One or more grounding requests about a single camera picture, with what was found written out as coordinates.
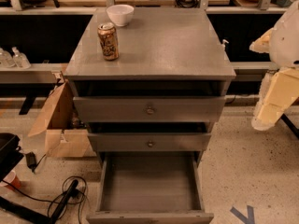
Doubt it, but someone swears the black power adapter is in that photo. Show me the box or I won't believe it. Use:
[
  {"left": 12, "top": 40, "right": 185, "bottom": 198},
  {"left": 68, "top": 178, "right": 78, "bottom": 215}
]
[{"left": 25, "top": 152, "right": 37, "bottom": 170}]

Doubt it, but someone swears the clear sanitizer bottle left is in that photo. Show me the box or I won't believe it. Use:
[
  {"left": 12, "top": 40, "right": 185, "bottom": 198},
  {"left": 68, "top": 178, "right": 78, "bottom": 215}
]
[{"left": 0, "top": 48, "right": 15, "bottom": 68}]

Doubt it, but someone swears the clear sanitizer bottle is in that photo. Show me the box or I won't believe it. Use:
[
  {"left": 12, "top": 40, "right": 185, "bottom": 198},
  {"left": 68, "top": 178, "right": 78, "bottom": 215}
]
[
  {"left": 12, "top": 47, "right": 31, "bottom": 69},
  {"left": 0, "top": 48, "right": 15, "bottom": 68}
]

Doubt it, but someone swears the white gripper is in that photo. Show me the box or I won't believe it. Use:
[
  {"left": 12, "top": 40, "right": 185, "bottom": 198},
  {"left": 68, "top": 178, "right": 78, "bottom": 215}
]
[{"left": 249, "top": 29, "right": 299, "bottom": 131}]

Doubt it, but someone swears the grey drawer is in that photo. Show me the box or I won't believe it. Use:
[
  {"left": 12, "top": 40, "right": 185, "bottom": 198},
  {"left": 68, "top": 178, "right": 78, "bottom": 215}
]
[
  {"left": 87, "top": 152, "right": 214, "bottom": 224},
  {"left": 74, "top": 94, "right": 225, "bottom": 122},
  {"left": 88, "top": 122, "right": 211, "bottom": 152}
]

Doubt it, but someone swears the black caster leg right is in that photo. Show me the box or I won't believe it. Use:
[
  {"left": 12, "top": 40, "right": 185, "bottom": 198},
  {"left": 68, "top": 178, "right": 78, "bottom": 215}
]
[{"left": 281, "top": 114, "right": 299, "bottom": 139}]

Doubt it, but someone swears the red plastic cup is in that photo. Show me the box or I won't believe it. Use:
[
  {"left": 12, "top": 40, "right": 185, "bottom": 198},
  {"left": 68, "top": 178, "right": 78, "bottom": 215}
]
[{"left": 0, "top": 170, "right": 21, "bottom": 190}]

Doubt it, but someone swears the grey top drawer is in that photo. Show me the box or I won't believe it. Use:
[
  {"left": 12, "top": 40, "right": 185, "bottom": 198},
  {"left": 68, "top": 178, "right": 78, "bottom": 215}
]
[{"left": 74, "top": 94, "right": 225, "bottom": 122}]

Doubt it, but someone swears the black bin left edge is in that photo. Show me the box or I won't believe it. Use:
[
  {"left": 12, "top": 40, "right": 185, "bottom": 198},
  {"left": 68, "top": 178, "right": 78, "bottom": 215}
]
[{"left": 0, "top": 133, "right": 23, "bottom": 181}]

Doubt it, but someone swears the white ceramic bowl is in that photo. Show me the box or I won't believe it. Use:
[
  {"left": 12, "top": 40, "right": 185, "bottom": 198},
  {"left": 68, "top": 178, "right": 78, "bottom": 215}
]
[{"left": 107, "top": 5, "right": 135, "bottom": 27}]

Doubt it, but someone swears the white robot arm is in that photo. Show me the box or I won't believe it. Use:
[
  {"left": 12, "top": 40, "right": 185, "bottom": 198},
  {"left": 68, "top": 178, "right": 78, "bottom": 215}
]
[{"left": 249, "top": 1, "right": 299, "bottom": 131}]

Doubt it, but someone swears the grey middle drawer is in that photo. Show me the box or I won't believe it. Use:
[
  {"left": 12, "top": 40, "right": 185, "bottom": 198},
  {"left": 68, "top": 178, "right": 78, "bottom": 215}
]
[{"left": 88, "top": 122, "right": 211, "bottom": 152}]

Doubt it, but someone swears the black cable coil floor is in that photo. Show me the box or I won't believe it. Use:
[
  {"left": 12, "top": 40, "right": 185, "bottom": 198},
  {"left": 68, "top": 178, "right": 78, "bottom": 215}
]
[{"left": 0, "top": 176, "right": 87, "bottom": 224}]

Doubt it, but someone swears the clear sanitizer bottle right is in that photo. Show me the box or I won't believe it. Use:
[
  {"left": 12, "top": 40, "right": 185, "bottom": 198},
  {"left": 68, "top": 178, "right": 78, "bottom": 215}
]
[{"left": 12, "top": 47, "right": 31, "bottom": 69}]

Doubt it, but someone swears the gold soda can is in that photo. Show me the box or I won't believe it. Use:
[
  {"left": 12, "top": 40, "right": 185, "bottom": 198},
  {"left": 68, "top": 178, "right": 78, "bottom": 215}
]
[{"left": 97, "top": 22, "right": 119, "bottom": 61}]

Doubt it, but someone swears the black stand leg left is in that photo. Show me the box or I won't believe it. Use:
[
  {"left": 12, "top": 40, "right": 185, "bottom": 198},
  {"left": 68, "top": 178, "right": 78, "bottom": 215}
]
[{"left": 0, "top": 178, "right": 84, "bottom": 224}]

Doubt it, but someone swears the white pump bottle behind cabinet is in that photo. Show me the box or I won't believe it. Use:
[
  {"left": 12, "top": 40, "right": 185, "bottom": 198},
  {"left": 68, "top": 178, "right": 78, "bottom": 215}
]
[{"left": 221, "top": 39, "right": 229, "bottom": 51}]

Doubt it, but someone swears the grey wooden drawer cabinet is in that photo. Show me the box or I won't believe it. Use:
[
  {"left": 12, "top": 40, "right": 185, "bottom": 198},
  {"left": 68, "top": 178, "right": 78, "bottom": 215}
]
[{"left": 64, "top": 7, "right": 237, "bottom": 170}]

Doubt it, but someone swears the grey bottom drawer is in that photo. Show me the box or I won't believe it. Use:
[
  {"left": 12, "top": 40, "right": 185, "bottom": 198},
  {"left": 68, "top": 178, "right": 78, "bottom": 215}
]
[{"left": 87, "top": 152, "right": 214, "bottom": 224}]

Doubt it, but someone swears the open cardboard box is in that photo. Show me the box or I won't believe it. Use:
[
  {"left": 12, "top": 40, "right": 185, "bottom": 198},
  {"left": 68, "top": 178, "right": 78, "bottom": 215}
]
[{"left": 28, "top": 81, "right": 95, "bottom": 158}]

